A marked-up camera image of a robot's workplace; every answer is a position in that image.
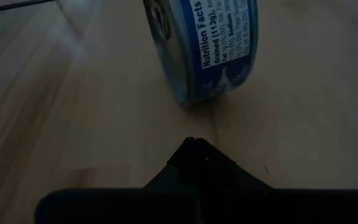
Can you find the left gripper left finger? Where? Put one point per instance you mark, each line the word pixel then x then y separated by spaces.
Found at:
pixel 182 168

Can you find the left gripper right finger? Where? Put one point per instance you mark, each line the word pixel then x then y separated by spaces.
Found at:
pixel 216 171

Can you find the blue tuna can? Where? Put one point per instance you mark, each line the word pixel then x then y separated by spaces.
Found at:
pixel 210 46

